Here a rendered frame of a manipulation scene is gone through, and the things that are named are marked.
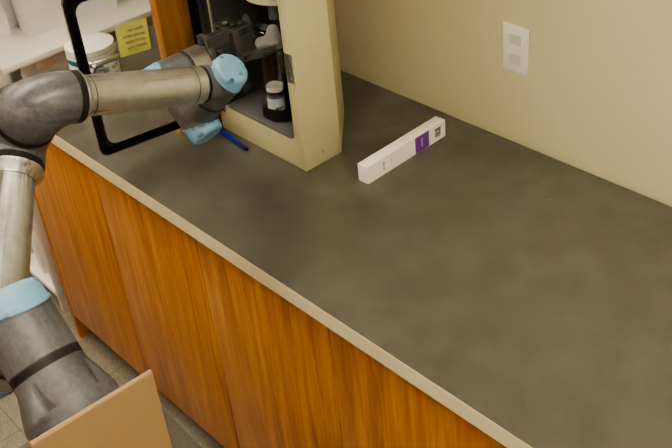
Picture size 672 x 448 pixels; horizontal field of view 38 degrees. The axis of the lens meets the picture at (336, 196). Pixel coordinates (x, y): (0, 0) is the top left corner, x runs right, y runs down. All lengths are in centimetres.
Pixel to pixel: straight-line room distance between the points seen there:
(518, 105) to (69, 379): 126
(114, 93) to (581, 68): 98
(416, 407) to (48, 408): 69
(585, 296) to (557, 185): 37
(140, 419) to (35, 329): 20
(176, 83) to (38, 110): 28
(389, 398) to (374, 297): 20
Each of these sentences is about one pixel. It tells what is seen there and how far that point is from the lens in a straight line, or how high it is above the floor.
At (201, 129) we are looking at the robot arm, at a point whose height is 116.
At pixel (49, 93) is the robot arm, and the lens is 176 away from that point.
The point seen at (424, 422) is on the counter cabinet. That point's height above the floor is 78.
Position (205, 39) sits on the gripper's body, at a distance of 212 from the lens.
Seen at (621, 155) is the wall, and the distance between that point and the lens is 219.
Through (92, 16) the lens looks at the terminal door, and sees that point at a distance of 222.
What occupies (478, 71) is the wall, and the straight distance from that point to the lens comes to 236.
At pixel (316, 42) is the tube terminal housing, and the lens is 215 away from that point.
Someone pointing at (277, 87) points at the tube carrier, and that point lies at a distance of 226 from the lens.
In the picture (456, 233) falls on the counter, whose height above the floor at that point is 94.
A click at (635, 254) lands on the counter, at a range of 199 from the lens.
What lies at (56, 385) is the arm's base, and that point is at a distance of 150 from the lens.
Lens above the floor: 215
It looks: 34 degrees down
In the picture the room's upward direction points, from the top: 6 degrees counter-clockwise
